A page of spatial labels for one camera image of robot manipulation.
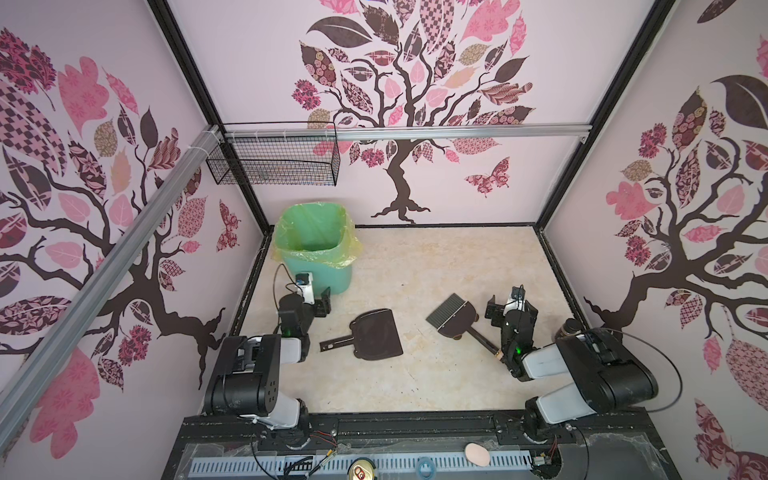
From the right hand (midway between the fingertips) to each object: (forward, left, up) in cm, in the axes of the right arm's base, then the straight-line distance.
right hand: (512, 297), depth 90 cm
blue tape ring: (-42, +30, -8) cm, 52 cm away
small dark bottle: (-11, -13, +1) cm, 17 cm away
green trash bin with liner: (+22, +63, +5) cm, 66 cm away
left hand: (+4, +61, 0) cm, 61 cm away
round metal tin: (-43, +44, +4) cm, 62 cm away
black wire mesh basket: (+39, +75, +27) cm, 89 cm away
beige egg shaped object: (-40, +18, -6) cm, 44 cm away
